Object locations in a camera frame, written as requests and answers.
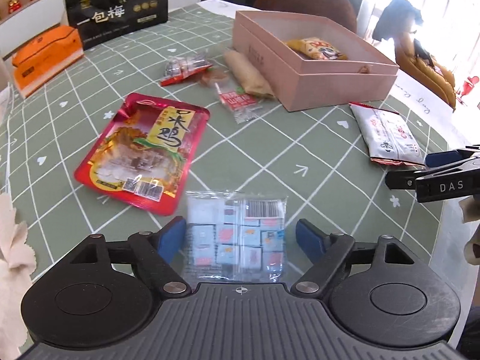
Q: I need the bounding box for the yellow panda snack bag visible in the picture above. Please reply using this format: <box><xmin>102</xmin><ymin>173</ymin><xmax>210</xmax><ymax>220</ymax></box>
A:
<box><xmin>285</xmin><ymin>37</ymin><xmax>348</xmax><ymax>60</ymax></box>

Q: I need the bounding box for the orange tissue box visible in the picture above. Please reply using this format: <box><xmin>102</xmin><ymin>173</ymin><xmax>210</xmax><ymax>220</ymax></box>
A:
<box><xmin>11</xmin><ymin>25</ymin><xmax>84</xmax><ymax>98</ymax></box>

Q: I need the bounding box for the brown round cookie pack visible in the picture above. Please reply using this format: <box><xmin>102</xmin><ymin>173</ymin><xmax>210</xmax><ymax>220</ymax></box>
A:
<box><xmin>200</xmin><ymin>67</ymin><xmax>229</xmax><ymax>88</ymax></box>

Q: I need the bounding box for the red chicken snack pouch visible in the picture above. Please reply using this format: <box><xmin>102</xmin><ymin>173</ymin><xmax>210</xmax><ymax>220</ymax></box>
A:
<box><xmin>74</xmin><ymin>93</ymin><xmax>210</xmax><ymax>216</ymax></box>

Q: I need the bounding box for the white red snack bag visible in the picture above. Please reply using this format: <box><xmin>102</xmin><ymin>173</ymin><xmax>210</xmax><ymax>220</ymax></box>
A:
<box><xmin>349</xmin><ymin>102</ymin><xmax>424</xmax><ymax>166</ymax></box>

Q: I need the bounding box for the clear packet with barcode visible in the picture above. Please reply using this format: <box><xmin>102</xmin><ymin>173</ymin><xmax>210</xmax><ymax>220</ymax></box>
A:
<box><xmin>183</xmin><ymin>191</ymin><xmax>287</xmax><ymax>284</ymax></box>

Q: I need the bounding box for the pink open gift box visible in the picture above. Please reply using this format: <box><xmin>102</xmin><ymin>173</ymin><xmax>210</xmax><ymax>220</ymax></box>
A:
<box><xmin>232</xmin><ymin>10</ymin><xmax>399</xmax><ymax>111</ymax></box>

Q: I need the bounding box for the brown fuzzy chair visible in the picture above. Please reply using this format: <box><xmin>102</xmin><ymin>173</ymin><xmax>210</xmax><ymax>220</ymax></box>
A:
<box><xmin>254</xmin><ymin>0</ymin><xmax>357</xmax><ymax>33</ymax></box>

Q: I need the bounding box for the clear red label packet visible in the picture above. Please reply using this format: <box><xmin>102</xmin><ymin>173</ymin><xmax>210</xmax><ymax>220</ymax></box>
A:
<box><xmin>214</xmin><ymin>80</ymin><xmax>262</xmax><ymax>124</ymax></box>

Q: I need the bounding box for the black plum snack bag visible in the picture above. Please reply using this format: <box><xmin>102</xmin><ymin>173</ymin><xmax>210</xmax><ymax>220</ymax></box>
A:
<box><xmin>64</xmin><ymin>0</ymin><xmax>168</xmax><ymax>50</ymax></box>

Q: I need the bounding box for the small clear red candy pack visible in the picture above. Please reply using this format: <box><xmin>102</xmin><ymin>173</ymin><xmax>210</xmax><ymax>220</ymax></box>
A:
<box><xmin>160</xmin><ymin>53</ymin><xmax>213</xmax><ymax>87</ymax></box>

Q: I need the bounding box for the green grid tablecloth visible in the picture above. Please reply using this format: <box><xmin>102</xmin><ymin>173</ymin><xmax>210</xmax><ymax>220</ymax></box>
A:
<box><xmin>1</xmin><ymin>6</ymin><xmax>443</xmax><ymax>282</ymax></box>

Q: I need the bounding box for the red figurine on shelf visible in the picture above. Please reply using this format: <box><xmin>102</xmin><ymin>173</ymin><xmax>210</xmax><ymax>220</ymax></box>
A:
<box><xmin>8</xmin><ymin>0</ymin><xmax>22</xmax><ymax>15</ymax></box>

